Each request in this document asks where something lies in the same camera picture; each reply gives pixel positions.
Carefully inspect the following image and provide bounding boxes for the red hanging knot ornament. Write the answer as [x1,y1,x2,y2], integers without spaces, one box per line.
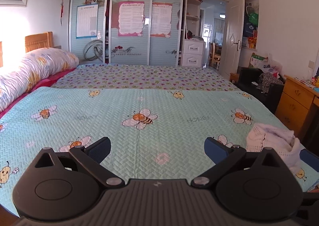
[59,0,66,26]

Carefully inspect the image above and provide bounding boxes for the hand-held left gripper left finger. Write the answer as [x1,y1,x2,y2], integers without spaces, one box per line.
[33,136,125,189]

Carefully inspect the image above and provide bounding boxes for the heart print bed sheet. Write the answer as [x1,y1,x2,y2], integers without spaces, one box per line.
[50,64,242,92]

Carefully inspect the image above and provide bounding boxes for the magenta bed sheet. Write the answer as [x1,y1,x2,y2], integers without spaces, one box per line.
[0,67,78,119]

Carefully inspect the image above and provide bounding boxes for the pink bordered poster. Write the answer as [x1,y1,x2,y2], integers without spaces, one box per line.
[118,1,145,37]

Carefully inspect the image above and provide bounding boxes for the colourful snack packets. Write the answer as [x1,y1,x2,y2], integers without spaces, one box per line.
[245,29,258,50]

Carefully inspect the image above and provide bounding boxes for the mint bee print bedspread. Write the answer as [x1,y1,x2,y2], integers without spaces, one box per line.
[0,86,319,216]

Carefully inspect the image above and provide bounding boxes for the wooden chair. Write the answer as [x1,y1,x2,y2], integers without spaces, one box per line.
[209,42,222,68]

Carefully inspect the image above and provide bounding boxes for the white black-striped knit sweater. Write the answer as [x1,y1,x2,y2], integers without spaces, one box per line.
[245,123,302,168]

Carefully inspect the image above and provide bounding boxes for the white room door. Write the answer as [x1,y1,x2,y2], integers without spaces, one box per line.
[219,0,246,77]

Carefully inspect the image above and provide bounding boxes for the green white cardboard box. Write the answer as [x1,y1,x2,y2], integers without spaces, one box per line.
[249,52,270,69]

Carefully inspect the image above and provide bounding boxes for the floral rolled duvet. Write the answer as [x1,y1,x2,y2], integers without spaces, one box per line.
[0,47,80,113]

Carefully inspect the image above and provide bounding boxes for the white drawer cabinet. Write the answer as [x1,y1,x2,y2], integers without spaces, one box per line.
[181,39,206,68]

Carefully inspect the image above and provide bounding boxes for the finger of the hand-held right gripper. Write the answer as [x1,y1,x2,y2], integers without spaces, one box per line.
[300,150,319,168]

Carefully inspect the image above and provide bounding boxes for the green hanging bag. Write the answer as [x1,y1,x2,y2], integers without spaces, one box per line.
[245,4,260,27]

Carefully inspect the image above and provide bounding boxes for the dark blue hanging bag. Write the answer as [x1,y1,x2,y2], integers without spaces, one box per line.
[243,23,257,38]

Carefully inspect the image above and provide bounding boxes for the black white patterned garment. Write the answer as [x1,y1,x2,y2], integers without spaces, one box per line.
[257,72,285,94]

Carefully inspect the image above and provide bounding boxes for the blue bordered wall chart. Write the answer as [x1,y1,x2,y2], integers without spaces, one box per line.
[76,4,99,39]

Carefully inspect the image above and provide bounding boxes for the wooden headboard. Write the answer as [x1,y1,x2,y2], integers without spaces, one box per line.
[0,31,53,67]

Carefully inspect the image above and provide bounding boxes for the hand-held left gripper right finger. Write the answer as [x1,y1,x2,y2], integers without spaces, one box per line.
[191,137,284,189]

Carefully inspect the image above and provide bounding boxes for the wooden desk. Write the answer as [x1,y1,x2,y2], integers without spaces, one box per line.
[274,75,319,142]

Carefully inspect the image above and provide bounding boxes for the sliding door wardrobe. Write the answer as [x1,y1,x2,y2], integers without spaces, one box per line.
[68,0,187,67]

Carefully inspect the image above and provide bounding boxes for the white plastic bag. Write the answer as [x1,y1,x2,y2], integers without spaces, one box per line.
[259,53,283,75]

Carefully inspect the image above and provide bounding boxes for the orange bordered poster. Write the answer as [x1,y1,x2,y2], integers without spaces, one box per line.
[150,2,173,38]

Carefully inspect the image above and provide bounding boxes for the black armchair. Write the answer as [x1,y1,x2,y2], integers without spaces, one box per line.
[237,67,285,114]

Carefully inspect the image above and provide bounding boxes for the white corner shelf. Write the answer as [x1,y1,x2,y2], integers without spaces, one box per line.
[186,0,201,40]

